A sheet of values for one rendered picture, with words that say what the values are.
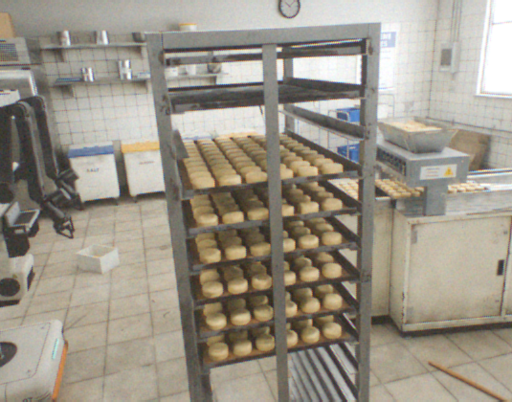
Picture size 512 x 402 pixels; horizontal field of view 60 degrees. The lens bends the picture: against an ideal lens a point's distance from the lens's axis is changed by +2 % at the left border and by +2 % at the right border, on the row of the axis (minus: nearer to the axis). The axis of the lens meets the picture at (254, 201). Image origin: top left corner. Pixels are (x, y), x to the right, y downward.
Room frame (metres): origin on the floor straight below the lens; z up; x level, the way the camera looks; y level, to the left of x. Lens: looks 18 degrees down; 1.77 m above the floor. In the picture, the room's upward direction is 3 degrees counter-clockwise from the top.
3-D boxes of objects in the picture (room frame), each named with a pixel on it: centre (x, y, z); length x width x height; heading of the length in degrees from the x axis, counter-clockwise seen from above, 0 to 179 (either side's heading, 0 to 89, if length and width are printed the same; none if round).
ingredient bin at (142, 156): (5.83, 1.44, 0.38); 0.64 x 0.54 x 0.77; 15
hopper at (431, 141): (2.71, -1.00, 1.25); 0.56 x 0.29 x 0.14; 5
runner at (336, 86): (1.29, -0.18, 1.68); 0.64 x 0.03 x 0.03; 12
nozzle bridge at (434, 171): (2.71, -1.00, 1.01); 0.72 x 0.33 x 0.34; 5
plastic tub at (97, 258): (3.69, 1.45, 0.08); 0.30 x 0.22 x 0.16; 62
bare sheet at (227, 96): (1.24, 0.01, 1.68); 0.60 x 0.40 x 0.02; 12
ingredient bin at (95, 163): (5.67, 2.06, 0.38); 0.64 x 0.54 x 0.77; 17
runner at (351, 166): (1.29, -0.18, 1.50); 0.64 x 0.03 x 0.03; 12
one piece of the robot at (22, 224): (2.14, 1.20, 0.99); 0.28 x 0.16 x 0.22; 15
